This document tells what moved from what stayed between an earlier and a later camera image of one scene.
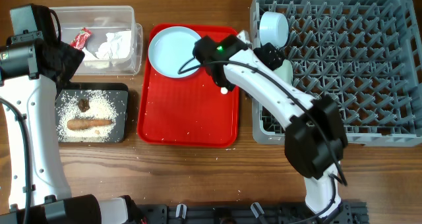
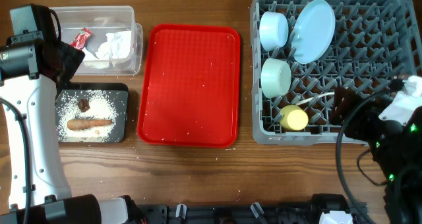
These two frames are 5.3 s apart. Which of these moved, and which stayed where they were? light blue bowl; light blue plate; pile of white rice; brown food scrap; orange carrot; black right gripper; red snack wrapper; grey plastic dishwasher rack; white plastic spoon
Moved: light blue plate; black right gripper; white plastic spoon
Stayed: light blue bowl; red snack wrapper; orange carrot; brown food scrap; pile of white rice; grey plastic dishwasher rack
